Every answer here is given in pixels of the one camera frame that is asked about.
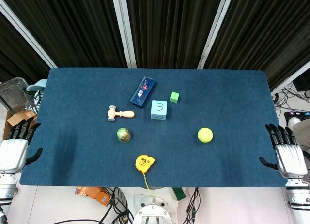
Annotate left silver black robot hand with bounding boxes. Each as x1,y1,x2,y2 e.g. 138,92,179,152
0,117,43,174

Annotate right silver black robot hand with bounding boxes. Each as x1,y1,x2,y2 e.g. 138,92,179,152
259,123,308,179

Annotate yellow tennis ball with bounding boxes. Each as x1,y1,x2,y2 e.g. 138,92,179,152
197,127,214,144

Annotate green gold foil ball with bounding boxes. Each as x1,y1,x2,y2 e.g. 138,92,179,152
116,127,132,144

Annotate beige trouser leg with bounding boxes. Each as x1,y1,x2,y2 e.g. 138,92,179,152
292,119,310,148

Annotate white shoe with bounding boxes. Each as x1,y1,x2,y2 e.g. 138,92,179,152
288,117,302,133

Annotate brown cardboard box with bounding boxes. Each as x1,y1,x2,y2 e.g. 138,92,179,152
6,110,37,133

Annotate striped green white cloth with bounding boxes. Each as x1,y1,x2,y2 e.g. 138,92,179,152
24,88,44,114

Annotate clear plastic bin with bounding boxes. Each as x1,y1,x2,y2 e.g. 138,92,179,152
0,77,32,113

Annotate blue felt table mat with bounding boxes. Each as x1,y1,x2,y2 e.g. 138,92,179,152
19,68,291,188

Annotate pale teal cap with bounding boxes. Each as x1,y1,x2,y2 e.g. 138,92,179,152
26,79,48,93

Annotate orange device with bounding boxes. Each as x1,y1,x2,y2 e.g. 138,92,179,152
75,186,112,207

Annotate black pleated curtain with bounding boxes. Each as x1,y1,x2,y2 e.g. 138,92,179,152
0,12,50,83
203,0,310,90
0,0,128,69
125,0,225,69

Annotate wooden toy hammer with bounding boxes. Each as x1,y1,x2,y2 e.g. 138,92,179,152
107,105,135,122

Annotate dark green block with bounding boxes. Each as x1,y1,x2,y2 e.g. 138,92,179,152
172,187,186,201

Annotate yellow tape measure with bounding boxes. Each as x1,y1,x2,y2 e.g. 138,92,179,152
135,155,157,202

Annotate small green cube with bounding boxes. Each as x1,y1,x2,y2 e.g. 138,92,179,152
170,91,181,104

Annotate light blue numbered cube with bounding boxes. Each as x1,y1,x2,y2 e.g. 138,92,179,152
150,100,168,121

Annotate dark blue printed box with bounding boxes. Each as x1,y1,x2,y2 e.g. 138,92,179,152
129,75,156,109

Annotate white robot torso base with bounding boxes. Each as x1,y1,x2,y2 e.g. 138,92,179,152
132,197,172,224

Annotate tangled black floor cables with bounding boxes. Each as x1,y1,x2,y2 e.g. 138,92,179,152
272,85,310,110

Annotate black cable bundle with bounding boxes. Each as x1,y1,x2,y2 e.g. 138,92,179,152
96,187,134,224
185,187,202,224

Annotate white metal frame post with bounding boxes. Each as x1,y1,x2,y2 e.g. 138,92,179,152
111,0,137,69
0,0,58,69
197,0,230,70

